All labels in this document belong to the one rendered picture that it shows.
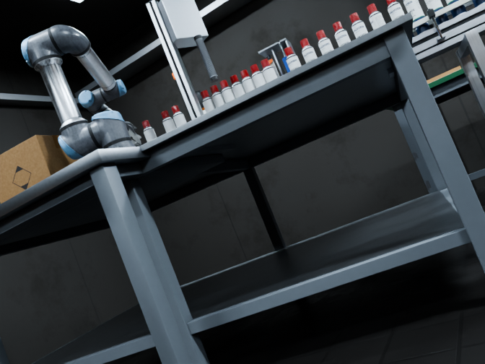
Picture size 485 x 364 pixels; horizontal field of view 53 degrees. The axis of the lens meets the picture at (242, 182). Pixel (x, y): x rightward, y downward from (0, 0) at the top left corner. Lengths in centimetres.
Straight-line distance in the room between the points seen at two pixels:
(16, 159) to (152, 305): 103
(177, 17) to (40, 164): 85
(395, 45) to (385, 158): 304
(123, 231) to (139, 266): 11
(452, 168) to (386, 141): 302
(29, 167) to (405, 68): 153
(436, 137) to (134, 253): 93
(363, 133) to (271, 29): 131
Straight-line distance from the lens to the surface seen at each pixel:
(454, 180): 148
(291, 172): 471
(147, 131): 237
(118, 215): 152
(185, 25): 224
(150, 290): 151
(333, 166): 459
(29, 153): 223
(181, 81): 216
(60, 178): 163
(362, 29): 213
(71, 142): 205
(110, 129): 201
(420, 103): 148
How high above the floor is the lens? 48
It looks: 4 degrees up
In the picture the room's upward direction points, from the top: 22 degrees counter-clockwise
